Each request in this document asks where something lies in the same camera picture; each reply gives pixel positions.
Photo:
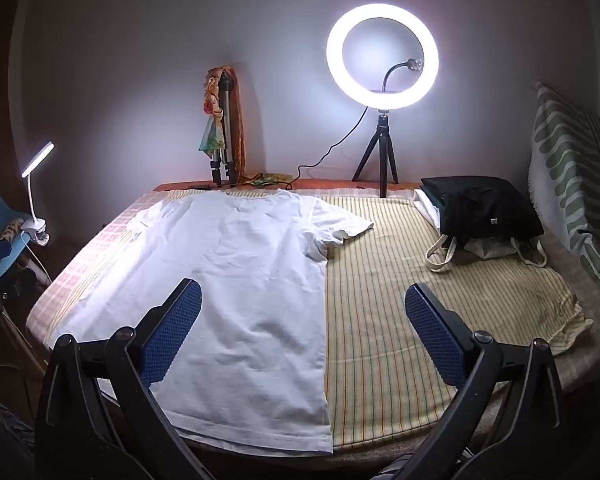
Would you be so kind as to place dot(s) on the black mini tripod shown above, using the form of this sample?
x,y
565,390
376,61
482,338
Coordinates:
x,y
382,160

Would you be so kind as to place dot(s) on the white t-shirt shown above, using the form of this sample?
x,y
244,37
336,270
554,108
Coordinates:
x,y
240,280

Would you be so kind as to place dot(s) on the silver folded tripod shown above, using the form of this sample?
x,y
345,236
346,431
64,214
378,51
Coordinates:
x,y
226,125

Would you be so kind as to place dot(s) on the yellow striped bed sheet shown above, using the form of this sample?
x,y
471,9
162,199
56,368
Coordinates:
x,y
395,260

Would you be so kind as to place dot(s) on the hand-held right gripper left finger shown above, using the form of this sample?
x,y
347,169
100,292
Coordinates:
x,y
172,330

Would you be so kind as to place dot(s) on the green patterned cushion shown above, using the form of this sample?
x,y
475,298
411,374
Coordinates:
x,y
565,170

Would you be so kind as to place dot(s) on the black cloth bag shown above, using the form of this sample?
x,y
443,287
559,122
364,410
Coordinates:
x,y
485,207

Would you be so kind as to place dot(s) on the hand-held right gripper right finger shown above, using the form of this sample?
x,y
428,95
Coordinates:
x,y
432,332

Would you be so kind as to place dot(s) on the white clip desk lamp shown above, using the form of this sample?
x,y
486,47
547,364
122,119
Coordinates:
x,y
32,220

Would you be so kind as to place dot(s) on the pink checked bed sheet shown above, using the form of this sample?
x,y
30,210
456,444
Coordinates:
x,y
97,255

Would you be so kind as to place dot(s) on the white tote bag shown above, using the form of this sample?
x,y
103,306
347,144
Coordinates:
x,y
480,251

